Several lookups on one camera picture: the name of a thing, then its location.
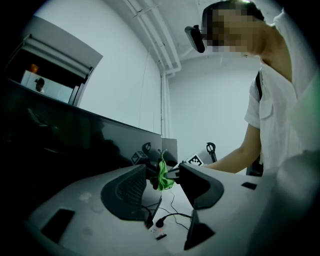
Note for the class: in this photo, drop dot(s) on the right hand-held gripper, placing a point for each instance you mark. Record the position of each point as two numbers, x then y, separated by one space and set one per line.
194 160

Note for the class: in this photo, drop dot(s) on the person's white shirt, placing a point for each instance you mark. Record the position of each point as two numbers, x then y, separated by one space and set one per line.
277 112

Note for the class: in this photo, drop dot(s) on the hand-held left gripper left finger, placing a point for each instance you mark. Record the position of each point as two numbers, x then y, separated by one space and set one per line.
125 190

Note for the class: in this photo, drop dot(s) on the white pipe bundle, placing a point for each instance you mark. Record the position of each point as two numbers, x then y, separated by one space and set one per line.
162 50

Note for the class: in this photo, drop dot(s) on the person's right forearm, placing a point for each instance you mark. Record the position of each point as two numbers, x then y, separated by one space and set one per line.
232 162

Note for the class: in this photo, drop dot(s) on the green cloth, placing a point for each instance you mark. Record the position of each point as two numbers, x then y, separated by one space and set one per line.
163 175

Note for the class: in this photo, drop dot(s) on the wide black monitor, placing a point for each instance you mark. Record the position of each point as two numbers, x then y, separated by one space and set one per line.
62 140

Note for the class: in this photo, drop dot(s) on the person's head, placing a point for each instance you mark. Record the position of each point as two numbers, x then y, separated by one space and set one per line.
237 30

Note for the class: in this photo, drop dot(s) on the white roller blind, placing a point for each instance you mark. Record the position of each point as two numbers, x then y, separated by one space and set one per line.
57 53

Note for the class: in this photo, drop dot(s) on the black head camera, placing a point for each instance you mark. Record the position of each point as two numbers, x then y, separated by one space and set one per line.
196 38

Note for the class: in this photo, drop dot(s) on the black office chair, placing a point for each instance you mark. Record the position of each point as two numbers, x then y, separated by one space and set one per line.
255 170

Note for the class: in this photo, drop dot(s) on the white socket strip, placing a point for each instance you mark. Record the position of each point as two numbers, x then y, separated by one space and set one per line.
156 230

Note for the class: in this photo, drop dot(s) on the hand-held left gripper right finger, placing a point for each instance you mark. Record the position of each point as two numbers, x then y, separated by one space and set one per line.
200 187

